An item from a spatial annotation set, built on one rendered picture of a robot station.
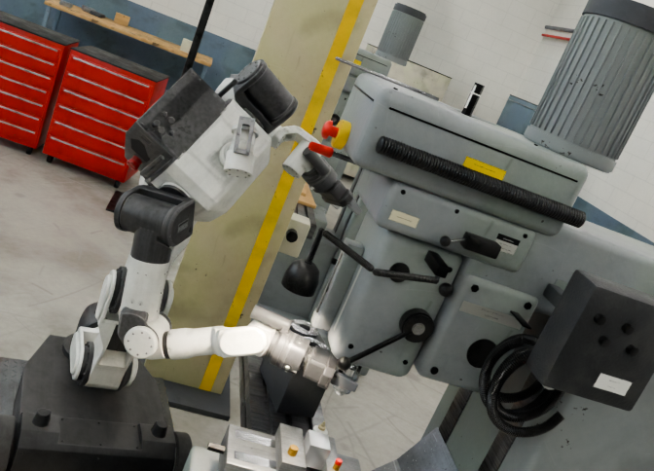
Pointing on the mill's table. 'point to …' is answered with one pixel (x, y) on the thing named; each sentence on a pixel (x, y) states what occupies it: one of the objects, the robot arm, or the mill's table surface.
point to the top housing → (456, 151)
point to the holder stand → (306, 398)
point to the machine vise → (266, 452)
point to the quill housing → (386, 299)
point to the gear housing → (441, 220)
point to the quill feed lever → (413, 331)
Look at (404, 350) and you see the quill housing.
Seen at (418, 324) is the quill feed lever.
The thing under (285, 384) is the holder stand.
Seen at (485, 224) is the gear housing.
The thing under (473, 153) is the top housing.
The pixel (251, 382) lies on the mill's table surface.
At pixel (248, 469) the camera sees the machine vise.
